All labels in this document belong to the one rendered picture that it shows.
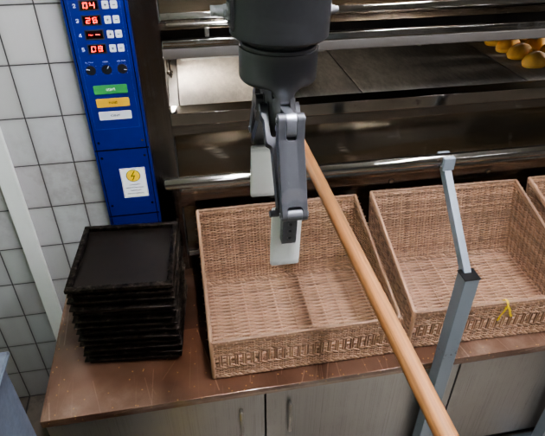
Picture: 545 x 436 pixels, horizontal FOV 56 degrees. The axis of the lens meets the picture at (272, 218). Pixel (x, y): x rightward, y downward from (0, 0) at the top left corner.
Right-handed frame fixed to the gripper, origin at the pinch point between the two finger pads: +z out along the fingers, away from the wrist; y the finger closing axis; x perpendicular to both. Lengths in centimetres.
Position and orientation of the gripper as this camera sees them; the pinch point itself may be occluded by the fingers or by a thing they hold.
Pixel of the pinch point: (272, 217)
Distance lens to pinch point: 59.4
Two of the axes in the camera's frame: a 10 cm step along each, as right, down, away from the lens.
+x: 9.8, -0.8, 1.7
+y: 1.9, 5.6, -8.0
